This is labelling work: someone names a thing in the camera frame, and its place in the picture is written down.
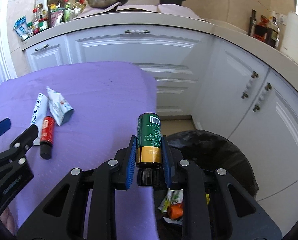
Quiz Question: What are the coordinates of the yellow foil wrapper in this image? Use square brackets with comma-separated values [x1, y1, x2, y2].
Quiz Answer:
[205, 193, 210, 205]

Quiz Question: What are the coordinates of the green white sachet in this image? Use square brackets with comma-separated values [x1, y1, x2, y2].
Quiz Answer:
[158, 189, 184, 213]

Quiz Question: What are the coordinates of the red tube black cap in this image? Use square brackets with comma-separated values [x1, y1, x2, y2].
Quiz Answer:
[40, 116, 55, 159]

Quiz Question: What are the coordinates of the orange packet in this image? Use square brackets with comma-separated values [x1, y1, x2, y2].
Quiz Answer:
[167, 203, 183, 220]

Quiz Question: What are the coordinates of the white blue lettered tube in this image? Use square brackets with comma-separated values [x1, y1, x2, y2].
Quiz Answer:
[31, 93, 48, 146]

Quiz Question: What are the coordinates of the white light blue tube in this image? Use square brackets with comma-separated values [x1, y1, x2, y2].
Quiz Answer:
[46, 86, 74, 126]

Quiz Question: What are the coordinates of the green gold bottle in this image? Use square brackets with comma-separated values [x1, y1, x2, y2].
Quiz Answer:
[136, 113, 163, 187]

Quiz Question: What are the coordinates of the black trash bin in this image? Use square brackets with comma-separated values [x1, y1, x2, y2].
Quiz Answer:
[153, 129, 259, 239]

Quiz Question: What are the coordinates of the person's hand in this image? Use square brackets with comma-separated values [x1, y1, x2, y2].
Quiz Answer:
[0, 207, 15, 235]

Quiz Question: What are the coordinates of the blue white snack bag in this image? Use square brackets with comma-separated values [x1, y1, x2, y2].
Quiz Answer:
[13, 16, 28, 41]

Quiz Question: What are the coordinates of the white spice rack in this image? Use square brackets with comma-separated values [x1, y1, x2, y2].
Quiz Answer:
[35, 0, 65, 18]

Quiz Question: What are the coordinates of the oil bottle red cap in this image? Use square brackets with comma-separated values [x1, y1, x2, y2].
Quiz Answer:
[72, 0, 86, 17]

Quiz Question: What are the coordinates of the dark soy sauce bottle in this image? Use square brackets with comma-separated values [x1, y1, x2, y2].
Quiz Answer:
[265, 11, 280, 48]

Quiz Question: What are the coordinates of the red labelled bottle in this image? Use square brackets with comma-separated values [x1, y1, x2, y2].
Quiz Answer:
[253, 15, 268, 42]

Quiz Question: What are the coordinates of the white electric kettle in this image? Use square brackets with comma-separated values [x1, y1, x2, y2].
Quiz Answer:
[280, 12, 298, 64]

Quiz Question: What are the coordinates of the dark glass bottle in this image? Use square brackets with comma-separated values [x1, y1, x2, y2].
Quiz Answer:
[248, 10, 256, 36]

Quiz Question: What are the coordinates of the left cabinet handle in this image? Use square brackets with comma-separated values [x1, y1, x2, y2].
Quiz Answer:
[34, 44, 49, 52]

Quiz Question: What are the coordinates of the cabinet door handle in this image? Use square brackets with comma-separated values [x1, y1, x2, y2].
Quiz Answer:
[241, 71, 259, 99]
[253, 83, 272, 112]

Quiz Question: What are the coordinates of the drawer handle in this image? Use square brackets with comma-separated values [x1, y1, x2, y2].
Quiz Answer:
[124, 30, 150, 34]

